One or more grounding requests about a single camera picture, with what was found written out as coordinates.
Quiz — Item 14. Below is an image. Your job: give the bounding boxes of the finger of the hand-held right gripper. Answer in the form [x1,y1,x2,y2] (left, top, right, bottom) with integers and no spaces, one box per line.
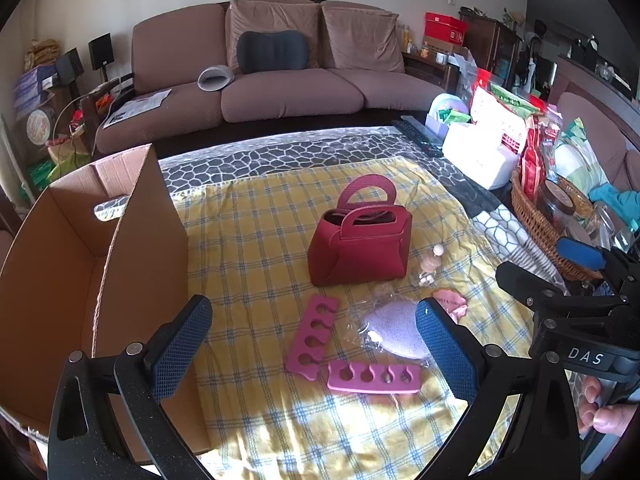
[495,261,631,321]
[556,237,640,306]

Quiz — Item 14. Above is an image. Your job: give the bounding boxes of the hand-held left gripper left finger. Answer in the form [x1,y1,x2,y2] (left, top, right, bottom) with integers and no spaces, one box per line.
[47,295,216,480]

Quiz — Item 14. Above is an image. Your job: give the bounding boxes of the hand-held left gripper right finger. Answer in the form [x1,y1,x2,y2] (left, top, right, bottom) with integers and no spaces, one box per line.
[415,297,583,480]

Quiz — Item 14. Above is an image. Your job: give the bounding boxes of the pink cake topper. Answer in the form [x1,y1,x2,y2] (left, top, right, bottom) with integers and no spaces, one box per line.
[431,287,469,323]

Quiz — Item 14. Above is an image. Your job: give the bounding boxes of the purple sponge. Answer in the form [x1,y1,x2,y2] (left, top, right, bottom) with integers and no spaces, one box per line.
[347,285,436,361]

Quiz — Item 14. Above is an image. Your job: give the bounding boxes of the pink foam toe separator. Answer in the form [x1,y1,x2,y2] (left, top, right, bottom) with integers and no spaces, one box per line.
[286,294,342,375]
[327,360,425,394]

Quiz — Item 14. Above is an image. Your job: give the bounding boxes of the small wooden bead figure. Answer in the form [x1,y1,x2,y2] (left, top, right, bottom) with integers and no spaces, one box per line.
[417,243,446,288]

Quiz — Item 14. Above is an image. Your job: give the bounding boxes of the brown cardboard box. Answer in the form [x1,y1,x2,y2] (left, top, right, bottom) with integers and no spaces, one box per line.
[0,143,211,461]

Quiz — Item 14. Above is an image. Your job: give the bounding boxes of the red felt handbag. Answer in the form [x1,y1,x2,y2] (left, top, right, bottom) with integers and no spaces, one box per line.
[307,174,414,288]

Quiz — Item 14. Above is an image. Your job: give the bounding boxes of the person's right hand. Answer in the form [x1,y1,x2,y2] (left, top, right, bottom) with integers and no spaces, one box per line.
[576,375,639,436]

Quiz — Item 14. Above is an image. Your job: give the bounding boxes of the brown lidded jar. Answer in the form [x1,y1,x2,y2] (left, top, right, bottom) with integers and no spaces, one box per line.
[535,180,577,233]

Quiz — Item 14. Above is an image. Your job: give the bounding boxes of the wicker basket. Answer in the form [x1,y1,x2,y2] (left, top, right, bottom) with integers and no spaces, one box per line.
[511,167,606,281]

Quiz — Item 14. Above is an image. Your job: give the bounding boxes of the teal cloth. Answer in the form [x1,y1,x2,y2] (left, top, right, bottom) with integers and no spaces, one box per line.
[590,182,640,218]

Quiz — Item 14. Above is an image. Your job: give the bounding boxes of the red snack packets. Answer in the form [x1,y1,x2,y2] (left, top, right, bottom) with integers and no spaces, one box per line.
[520,115,561,191]

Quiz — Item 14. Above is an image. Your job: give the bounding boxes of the white plastic container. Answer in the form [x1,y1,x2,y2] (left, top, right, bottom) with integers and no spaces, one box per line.
[442,122,521,191]

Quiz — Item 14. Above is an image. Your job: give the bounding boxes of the yellow plaid cloth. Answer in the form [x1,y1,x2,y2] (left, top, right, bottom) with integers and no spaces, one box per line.
[175,157,538,480]

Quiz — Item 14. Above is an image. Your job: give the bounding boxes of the brown armchair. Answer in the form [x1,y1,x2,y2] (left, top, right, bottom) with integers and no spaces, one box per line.
[555,91,640,191]

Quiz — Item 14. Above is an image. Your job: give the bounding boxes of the purple box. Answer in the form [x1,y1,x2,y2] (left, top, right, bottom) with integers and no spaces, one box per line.
[425,110,451,142]

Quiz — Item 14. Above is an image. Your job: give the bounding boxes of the black remote control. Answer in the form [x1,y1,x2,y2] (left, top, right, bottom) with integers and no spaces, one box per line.
[392,116,446,158]

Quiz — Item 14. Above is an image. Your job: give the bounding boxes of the dark wooden cabinet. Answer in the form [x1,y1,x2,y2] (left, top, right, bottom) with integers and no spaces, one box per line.
[460,7,523,93]

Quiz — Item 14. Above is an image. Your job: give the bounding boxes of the newspaper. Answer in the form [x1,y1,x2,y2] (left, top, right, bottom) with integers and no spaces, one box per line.
[102,89,172,128]

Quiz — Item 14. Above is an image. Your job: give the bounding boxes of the round tin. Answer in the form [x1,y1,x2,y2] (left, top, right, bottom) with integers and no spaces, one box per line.
[25,105,57,147]

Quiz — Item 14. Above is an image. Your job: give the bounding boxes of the red gift box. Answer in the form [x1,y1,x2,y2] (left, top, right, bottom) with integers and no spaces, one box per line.
[424,11,468,46]

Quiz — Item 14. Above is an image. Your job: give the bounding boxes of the brown sofa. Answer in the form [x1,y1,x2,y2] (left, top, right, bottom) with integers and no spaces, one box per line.
[94,0,458,156]

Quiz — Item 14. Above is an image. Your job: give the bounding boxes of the brown back cushion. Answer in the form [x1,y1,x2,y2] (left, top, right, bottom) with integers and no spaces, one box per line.
[320,1,406,73]
[225,0,321,73]

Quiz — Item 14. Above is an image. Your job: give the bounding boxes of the stack of blue boxes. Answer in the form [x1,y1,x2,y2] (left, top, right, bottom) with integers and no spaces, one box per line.
[12,65,61,116]

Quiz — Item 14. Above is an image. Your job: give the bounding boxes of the black speaker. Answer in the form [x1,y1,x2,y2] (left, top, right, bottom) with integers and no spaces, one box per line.
[88,33,113,71]
[55,49,85,86]

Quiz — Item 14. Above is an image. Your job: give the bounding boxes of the black lumbar pillow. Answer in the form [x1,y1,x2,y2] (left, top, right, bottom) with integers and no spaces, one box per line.
[236,30,310,72]

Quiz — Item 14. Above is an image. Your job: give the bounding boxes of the yellow bag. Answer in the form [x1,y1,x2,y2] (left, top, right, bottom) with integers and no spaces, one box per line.
[25,39,63,68]

